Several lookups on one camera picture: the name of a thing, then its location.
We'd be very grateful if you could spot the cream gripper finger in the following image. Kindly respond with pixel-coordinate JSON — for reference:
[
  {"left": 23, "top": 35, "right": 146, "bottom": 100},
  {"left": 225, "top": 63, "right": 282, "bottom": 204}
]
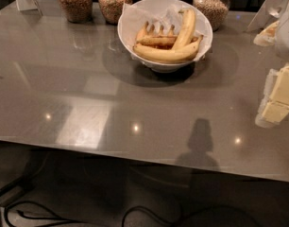
[
  {"left": 253, "top": 21, "right": 279, "bottom": 46},
  {"left": 255, "top": 62, "right": 289, "bottom": 128}
]

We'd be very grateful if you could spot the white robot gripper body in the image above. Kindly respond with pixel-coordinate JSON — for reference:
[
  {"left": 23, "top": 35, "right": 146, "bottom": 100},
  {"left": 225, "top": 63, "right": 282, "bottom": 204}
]
[{"left": 275, "top": 0, "right": 289, "bottom": 61}]

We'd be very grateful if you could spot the upright yellow banana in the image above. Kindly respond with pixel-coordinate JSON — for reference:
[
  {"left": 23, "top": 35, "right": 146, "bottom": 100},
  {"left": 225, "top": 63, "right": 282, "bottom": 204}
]
[{"left": 172, "top": 9, "right": 196, "bottom": 50}]

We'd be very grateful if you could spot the white ceramic bowl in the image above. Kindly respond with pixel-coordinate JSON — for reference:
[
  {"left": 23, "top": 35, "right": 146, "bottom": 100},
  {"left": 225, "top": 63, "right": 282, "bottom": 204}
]
[{"left": 116, "top": 0, "right": 214, "bottom": 74}]

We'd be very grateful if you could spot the brown spotted middle banana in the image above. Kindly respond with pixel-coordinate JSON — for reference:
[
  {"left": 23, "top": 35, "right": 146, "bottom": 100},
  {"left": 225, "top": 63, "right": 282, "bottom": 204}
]
[{"left": 135, "top": 36, "right": 202, "bottom": 47}]

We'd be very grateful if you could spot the front yellow banana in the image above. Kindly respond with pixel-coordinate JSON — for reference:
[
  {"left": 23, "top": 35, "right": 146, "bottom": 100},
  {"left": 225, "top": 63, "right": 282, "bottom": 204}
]
[{"left": 133, "top": 36, "right": 203, "bottom": 64}]

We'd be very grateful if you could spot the back banana bunch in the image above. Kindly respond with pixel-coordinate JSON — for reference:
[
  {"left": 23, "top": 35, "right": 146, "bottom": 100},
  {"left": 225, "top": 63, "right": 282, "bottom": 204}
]
[{"left": 135, "top": 22, "right": 177, "bottom": 42}]

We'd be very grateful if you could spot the right white sign stand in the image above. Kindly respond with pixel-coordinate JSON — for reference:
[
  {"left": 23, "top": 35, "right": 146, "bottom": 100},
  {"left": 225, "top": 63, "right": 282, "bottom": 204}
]
[{"left": 246, "top": 0, "right": 289, "bottom": 32}]

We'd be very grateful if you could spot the right grain-filled glass jar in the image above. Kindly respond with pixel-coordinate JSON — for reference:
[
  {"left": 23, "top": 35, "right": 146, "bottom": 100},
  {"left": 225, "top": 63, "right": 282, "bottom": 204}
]
[{"left": 193, "top": 0, "right": 230, "bottom": 31}]

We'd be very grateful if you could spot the grain-filled glass jar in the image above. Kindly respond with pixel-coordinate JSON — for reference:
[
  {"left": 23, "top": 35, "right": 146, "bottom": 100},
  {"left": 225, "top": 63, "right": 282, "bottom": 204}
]
[
  {"left": 193, "top": 0, "right": 230, "bottom": 31},
  {"left": 98, "top": 0, "right": 133, "bottom": 25},
  {"left": 58, "top": 0, "right": 93, "bottom": 23}
]

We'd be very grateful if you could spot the left grain-filled glass jar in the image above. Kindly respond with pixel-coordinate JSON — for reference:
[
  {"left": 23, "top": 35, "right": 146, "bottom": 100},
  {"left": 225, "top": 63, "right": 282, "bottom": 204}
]
[{"left": 58, "top": 0, "right": 93, "bottom": 23}]

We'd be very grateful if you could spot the left black floor cable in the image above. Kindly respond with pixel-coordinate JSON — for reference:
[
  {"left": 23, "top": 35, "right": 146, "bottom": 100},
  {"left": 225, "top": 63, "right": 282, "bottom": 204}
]
[{"left": 3, "top": 200, "right": 89, "bottom": 227}]

